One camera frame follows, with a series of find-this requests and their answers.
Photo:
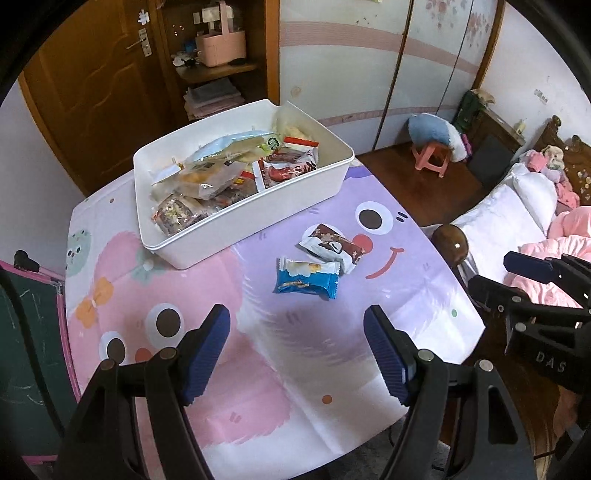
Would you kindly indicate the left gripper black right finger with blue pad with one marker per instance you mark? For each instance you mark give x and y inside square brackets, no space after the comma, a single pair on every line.
[488,441]

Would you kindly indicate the white bed pillow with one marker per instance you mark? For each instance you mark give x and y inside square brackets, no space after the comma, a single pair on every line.
[518,211]

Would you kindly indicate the blue plush pillow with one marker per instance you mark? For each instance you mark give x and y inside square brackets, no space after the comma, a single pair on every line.
[424,128]

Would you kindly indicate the tan cracker bag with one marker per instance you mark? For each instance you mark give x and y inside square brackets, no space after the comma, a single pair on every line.
[201,180]

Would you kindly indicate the brown wooden door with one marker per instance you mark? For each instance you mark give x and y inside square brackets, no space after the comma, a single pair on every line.
[98,91]

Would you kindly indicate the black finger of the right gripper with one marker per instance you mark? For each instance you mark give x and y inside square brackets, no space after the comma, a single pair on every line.
[509,303]

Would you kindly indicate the pink storage basket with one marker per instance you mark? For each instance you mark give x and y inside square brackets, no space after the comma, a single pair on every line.
[215,50]

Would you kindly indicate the stack of folded papers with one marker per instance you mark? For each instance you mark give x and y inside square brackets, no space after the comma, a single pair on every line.
[211,98]

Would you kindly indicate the red-lidded date snack packet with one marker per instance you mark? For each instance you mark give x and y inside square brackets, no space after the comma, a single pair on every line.
[295,157]

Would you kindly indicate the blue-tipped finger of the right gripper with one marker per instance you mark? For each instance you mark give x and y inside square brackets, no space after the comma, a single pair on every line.
[540,270]

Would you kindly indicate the white orange snack packet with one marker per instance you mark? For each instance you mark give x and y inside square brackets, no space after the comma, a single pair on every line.
[245,147]

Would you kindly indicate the white plastic storage bin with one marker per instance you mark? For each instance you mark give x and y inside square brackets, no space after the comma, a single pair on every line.
[239,210]

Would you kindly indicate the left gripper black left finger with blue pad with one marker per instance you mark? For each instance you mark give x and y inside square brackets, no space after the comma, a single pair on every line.
[102,439]

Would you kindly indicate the round wooden bedpost knob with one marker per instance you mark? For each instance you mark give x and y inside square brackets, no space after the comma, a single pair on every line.
[451,243]

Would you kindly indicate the clear wrapped nut snack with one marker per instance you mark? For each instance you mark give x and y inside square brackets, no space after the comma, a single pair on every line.
[177,212]

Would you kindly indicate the green chalkboard pink frame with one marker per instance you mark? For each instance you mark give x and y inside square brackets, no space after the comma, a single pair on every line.
[38,389]

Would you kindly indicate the pink cartoon tablecloth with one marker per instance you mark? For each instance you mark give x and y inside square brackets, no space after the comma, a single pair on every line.
[296,385]

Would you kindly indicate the blue white snack packet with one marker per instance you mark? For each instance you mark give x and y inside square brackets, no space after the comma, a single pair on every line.
[321,279]

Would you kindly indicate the brown white snack packet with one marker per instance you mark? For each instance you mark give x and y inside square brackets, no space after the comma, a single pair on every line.
[330,246]

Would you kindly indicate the pink plastic stool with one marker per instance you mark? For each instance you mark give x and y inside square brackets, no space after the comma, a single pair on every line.
[433,156]

